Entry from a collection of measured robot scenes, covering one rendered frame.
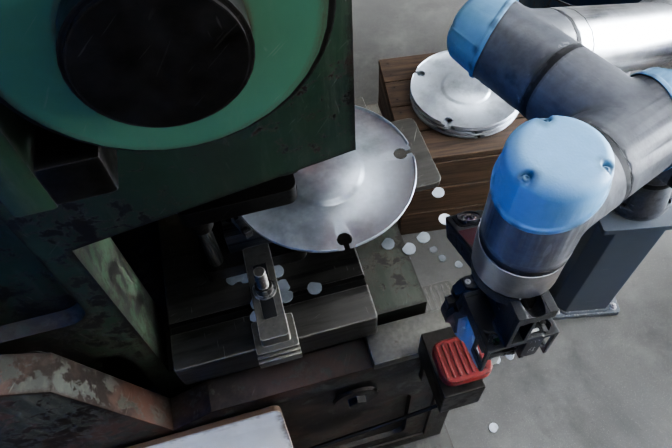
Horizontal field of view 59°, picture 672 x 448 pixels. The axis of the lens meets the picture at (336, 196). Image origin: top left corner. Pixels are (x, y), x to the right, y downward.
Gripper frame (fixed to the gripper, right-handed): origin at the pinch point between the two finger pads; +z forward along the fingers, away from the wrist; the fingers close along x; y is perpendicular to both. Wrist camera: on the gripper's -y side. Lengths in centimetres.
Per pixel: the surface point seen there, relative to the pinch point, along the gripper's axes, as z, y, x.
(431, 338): 14.6, -5.6, -1.6
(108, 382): 11.6, -10.5, -45.8
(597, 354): 85, -15, 53
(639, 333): 85, -17, 67
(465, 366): 9.0, 1.2, 0.0
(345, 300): 14.6, -14.6, -11.8
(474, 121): 46, -68, 36
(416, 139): 7.0, -35.2, 6.1
